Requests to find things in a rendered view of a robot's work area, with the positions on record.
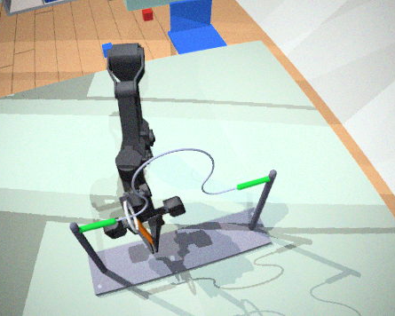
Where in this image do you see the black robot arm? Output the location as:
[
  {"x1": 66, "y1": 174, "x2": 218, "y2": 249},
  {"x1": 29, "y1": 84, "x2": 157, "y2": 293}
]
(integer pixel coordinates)
[{"x1": 107, "y1": 43, "x2": 155, "y2": 212}]

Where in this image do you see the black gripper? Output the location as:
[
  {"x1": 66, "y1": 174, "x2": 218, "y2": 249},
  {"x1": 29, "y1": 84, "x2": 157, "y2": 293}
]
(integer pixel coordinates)
[{"x1": 103, "y1": 196, "x2": 186, "y2": 254}]

